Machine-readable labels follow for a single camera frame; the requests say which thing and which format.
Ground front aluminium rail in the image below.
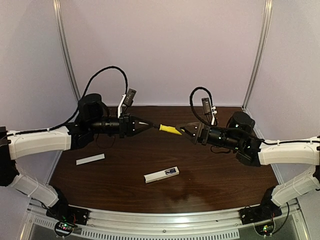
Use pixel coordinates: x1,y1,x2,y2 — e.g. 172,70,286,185
18,200,311,240

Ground white remote battery cover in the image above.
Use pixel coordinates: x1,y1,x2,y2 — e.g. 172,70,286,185
76,153,105,166

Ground right aluminium frame post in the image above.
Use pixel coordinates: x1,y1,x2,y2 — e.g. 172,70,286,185
242,0,273,111

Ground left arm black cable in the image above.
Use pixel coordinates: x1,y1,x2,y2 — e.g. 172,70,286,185
7,66,130,148

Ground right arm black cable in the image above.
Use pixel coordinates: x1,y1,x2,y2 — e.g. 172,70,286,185
189,86,320,153

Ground aluminium frame post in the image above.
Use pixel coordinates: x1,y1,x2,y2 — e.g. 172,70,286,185
242,0,273,111
52,0,81,102

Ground yellow handled screwdriver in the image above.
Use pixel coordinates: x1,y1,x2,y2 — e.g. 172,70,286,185
153,124,182,135

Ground left aluminium frame post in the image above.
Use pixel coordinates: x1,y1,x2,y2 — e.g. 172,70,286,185
52,0,81,102

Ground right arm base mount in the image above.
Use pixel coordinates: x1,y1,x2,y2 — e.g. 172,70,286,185
238,205,282,225

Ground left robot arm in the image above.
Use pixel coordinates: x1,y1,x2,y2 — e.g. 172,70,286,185
0,93,153,208

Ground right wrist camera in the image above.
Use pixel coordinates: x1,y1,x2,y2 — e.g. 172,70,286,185
201,97,218,126

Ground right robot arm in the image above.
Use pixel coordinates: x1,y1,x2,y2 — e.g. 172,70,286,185
176,111,320,209

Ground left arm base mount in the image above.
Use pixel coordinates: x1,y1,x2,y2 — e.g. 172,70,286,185
46,205,90,226

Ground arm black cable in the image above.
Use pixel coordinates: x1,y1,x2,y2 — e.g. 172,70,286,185
7,66,130,148
189,86,320,153

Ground white remote control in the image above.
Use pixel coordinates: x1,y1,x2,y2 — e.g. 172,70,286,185
143,166,180,184

